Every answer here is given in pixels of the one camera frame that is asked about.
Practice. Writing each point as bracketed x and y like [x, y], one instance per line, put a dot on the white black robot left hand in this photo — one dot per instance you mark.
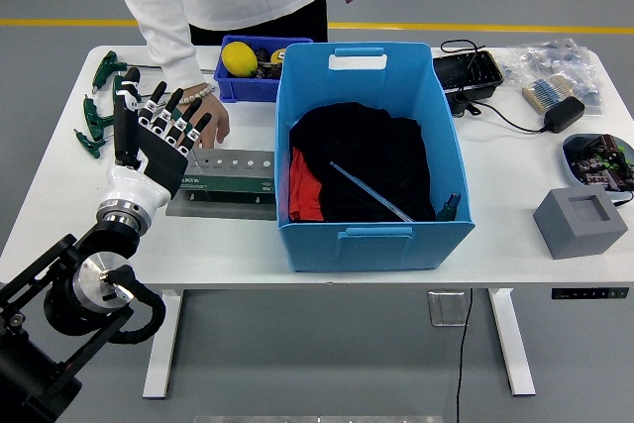
[158, 155]

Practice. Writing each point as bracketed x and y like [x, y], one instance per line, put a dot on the person's right hand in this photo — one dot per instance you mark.
[218, 123]

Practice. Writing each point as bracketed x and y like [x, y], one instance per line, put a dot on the green metal wrench stand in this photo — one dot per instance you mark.
[233, 182]

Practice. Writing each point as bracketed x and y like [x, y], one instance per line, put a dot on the large blue plastic box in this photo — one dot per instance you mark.
[376, 254]

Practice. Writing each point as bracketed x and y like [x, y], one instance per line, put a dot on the person's right forearm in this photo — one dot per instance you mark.
[173, 61]

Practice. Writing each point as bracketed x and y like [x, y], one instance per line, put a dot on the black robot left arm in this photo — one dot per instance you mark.
[30, 378]

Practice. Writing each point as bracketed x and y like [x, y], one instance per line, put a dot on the grey cube box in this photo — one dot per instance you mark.
[569, 235]

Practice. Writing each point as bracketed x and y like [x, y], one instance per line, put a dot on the small blue plastic bin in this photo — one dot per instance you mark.
[247, 88]

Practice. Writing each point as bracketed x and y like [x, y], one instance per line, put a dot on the yellow lemon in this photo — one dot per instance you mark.
[239, 59]

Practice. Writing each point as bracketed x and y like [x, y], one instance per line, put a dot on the dark small parts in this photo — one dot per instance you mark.
[267, 71]

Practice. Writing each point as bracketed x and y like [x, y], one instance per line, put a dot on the dark round item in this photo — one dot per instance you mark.
[261, 54]

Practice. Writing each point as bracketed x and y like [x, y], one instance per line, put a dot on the small yellow round item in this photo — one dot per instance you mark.
[278, 55]

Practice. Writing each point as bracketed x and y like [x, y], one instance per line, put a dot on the red cloth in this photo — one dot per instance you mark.
[304, 185]

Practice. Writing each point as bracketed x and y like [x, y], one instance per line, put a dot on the black cloth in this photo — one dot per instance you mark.
[366, 145]

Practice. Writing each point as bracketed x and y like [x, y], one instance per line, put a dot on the black plastic tray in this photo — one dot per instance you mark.
[465, 74]

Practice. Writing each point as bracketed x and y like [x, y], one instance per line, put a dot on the white table leg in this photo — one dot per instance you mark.
[158, 373]
[515, 353]

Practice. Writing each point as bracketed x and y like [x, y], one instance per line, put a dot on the clear plastic parts bags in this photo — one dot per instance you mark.
[555, 59]

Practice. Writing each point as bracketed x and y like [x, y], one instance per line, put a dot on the taped resistor strip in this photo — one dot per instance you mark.
[542, 93]

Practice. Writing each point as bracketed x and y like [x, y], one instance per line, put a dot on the black power adapter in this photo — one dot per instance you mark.
[564, 115]

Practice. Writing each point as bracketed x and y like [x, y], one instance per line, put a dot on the light blue dish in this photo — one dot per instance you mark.
[568, 160]

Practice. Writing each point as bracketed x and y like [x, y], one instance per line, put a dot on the metal floor socket plate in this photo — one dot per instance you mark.
[448, 309]

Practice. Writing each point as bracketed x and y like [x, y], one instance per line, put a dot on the electronic parts pile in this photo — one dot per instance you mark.
[599, 165]

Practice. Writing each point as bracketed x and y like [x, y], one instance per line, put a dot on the black table control panel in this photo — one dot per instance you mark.
[589, 293]

